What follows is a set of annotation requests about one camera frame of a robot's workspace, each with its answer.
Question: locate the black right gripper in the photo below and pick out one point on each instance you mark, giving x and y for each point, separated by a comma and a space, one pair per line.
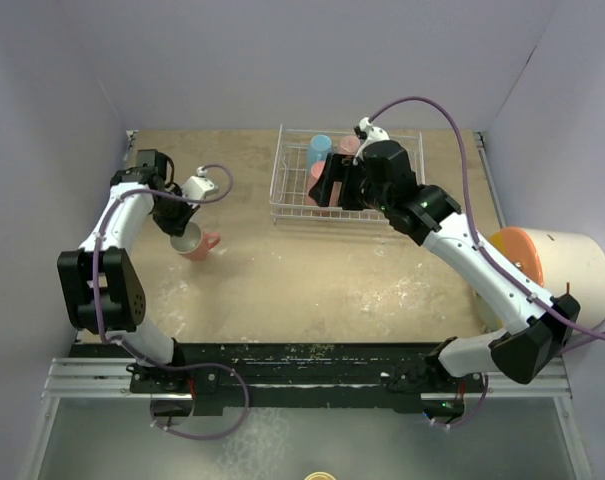
339, 168

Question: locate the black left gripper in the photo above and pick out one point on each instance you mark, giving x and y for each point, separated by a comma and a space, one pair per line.
177, 227

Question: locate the salmon pink cup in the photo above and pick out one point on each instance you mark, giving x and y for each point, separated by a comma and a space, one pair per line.
312, 178

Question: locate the salmon pink mug with handle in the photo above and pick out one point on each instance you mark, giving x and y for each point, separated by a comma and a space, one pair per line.
194, 244

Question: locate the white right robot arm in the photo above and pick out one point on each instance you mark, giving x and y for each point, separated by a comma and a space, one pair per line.
530, 335

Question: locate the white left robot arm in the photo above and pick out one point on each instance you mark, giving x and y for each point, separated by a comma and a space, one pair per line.
102, 292

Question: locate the light pink mug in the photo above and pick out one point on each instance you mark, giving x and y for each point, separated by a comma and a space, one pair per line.
349, 145

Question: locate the blue cup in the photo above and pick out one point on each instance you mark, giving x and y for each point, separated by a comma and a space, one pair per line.
319, 147

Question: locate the cream cylinder with orange lid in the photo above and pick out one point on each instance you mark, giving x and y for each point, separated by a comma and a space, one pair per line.
560, 262

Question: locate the yellow round object at bottom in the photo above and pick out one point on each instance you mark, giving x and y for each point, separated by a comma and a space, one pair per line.
320, 475

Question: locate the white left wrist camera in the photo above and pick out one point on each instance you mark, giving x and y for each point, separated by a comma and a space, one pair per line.
199, 186

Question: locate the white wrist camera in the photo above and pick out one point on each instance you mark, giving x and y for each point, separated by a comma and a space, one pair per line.
199, 186
368, 133

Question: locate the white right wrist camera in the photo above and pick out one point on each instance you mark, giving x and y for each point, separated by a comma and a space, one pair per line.
368, 133

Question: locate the white wire dish rack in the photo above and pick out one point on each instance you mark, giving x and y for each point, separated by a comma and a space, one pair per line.
290, 181

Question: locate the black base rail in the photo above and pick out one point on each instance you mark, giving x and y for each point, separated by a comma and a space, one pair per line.
216, 376

